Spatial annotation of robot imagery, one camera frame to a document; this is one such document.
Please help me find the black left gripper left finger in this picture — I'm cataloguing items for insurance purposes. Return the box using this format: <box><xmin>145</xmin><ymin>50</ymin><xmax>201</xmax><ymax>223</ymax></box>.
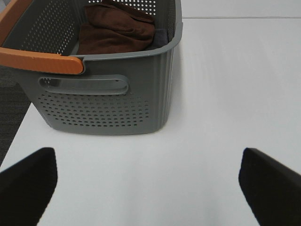
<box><xmin>0</xmin><ymin>147</ymin><xmax>58</xmax><ymax>226</ymax></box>

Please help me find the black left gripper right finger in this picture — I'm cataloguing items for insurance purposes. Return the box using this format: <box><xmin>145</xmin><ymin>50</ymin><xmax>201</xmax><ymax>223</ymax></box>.
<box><xmin>238</xmin><ymin>148</ymin><xmax>301</xmax><ymax>226</ymax></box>

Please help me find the grey perforated plastic basket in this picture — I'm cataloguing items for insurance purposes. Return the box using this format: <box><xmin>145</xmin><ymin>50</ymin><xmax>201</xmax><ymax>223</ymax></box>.
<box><xmin>0</xmin><ymin>0</ymin><xmax>183</xmax><ymax>135</ymax></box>

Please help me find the brown towel in basket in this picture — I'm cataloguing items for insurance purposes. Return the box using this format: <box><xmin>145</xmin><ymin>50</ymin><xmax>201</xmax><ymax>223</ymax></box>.
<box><xmin>77</xmin><ymin>0</ymin><xmax>155</xmax><ymax>55</ymax></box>

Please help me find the dark grey towel in basket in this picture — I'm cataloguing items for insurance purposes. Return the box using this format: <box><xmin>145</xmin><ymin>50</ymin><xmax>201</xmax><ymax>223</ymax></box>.
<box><xmin>145</xmin><ymin>29</ymin><xmax>168</xmax><ymax>50</ymax></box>

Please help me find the orange basket handle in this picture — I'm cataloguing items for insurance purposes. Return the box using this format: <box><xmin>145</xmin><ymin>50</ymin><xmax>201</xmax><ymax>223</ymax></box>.
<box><xmin>0</xmin><ymin>0</ymin><xmax>84</xmax><ymax>74</ymax></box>

